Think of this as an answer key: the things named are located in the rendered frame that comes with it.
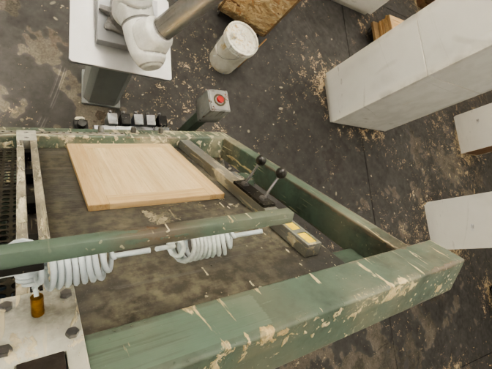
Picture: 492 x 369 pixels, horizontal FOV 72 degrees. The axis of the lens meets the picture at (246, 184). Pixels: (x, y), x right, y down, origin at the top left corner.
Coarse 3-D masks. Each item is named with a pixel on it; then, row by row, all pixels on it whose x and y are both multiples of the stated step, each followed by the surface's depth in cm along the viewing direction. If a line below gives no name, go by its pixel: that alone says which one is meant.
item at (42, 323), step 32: (32, 160) 103; (32, 192) 93; (32, 224) 79; (32, 288) 46; (64, 288) 52; (0, 320) 45; (32, 320) 46; (64, 320) 47; (0, 352) 40; (32, 352) 42; (64, 352) 43
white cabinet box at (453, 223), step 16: (432, 208) 407; (448, 208) 390; (464, 208) 376; (480, 208) 362; (432, 224) 406; (448, 224) 390; (464, 224) 375; (480, 224) 362; (432, 240) 405; (448, 240) 389; (464, 240) 375; (480, 240) 361
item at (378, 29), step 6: (384, 18) 413; (390, 18) 405; (396, 18) 412; (372, 24) 416; (378, 24) 421; (384, 24) 413; (390, 24) 404; (396, 24) 410; (372, 30) 416; (378, 30) 418; (384, 30) 411; (378, 36) 415
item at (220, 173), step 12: (180, 144) 162; (192, 144) 158; (192, 156) 151; (204, 156) 145; (204, 168) 141; (216, 168) 133; (228, 180) 125; (240, 192) 118; (252, 204) 112; (276, 228) 102; (288, 228) 97; (300, 228) 98; (288, 240) 97; (300, 240) 93; (300, 252) 93; (312, 252) 93
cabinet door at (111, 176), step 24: (72, 144) 137; (96, 144) 142; (120, 144) 147; (144, 144) 153; (168, 144) 159; (96, 168) 120; (120, 168) 123; (144, 168) 127; (168, 168) 131; (192, 168) 135; (96, 192) 103; (120, 192) 106; (144, 192) 109; (168, 192) 111; (192, 192) 114; (216, 192) 118
